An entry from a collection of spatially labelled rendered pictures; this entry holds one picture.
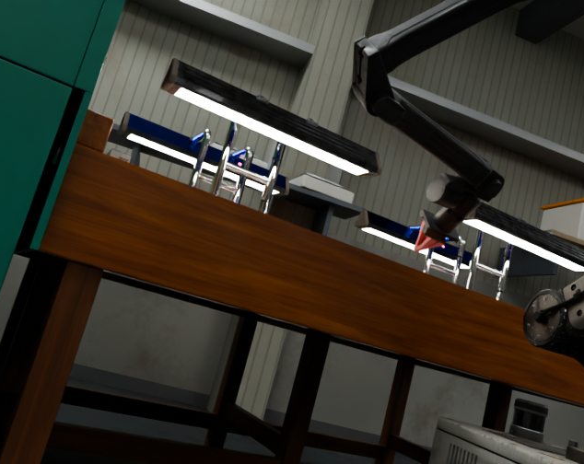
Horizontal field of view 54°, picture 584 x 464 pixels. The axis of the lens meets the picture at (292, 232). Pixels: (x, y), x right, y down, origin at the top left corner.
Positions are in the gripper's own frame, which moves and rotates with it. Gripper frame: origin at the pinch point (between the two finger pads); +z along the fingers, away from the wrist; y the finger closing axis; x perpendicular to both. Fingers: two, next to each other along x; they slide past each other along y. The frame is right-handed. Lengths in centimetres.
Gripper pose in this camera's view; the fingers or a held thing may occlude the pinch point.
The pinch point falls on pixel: (416, 248)
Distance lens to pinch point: 146.6
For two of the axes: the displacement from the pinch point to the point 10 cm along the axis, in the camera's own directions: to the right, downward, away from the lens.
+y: -8.4, -3.2, -4.4
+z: -5.3, 6.4, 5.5
